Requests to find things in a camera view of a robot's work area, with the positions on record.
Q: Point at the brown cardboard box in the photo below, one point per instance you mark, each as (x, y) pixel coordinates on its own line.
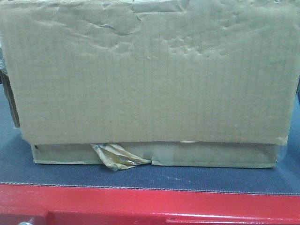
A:
(124, 83)

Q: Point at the red cart frame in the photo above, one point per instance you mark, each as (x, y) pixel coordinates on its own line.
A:
(41, 205)

